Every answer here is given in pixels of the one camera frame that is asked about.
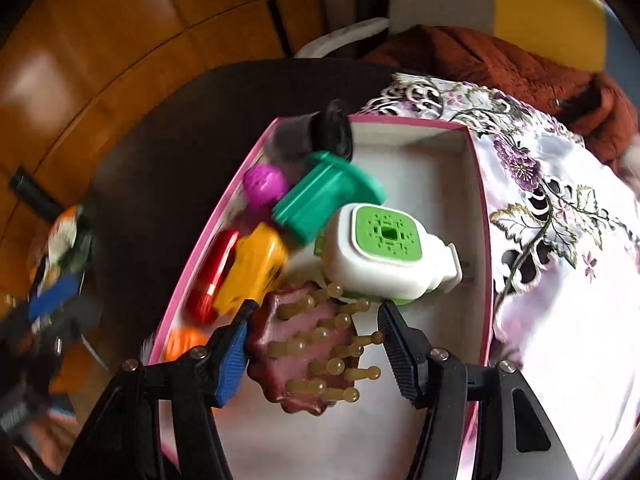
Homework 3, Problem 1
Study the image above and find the wooden wardrobe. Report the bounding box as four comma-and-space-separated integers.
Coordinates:
0, 0, 331, 311

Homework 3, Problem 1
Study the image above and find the orange plastic building block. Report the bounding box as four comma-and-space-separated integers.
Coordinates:
165, 327, 208, 361

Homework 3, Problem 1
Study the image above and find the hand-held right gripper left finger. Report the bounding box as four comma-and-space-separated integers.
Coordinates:
60, 299, 261, 480

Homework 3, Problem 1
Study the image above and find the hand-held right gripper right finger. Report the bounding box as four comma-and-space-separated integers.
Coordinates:
377, 301, 581, 480

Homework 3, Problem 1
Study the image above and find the yellow-orange plastic case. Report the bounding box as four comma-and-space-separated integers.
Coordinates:
212, 222, 290, 316

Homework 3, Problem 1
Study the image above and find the blue yellow grey headboard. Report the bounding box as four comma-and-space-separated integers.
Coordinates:
387, 0, 613, 73

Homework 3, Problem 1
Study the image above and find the white floral embroidered tablecloth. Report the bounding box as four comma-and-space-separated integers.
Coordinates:
360, 74, 640, 480

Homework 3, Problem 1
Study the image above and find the black padded massage table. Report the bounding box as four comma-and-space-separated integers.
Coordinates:
50, 60, 426, 411

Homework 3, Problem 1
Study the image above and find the purple patterned egg-shaped case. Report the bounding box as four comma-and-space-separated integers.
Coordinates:
243, 164, 291, 211

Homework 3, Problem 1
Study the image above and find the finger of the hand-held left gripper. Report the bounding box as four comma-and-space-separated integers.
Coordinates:
27, 270, 101, 333

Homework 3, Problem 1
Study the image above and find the rust brown quilted blanket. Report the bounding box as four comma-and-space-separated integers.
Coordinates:
367, 25, 640, 166

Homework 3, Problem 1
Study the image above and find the white green plug-in device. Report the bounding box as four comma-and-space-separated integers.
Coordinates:
314, 203, 463, 306

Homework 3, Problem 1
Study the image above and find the green plastic toy piece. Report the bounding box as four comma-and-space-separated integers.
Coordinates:
272, 150, 388, 246

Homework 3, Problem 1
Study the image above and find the black plastic cup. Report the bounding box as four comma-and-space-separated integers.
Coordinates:
267, 100, 356, 166

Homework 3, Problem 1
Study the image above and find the red glossy cylinder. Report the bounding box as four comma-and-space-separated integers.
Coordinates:
182, 230, 240, 325

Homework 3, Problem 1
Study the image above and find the brown wooden massage comb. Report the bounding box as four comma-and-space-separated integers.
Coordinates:
247, 282, 385, 416

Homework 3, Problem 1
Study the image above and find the pink cardboard box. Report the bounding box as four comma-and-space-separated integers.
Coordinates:
142, 114, 496, 480

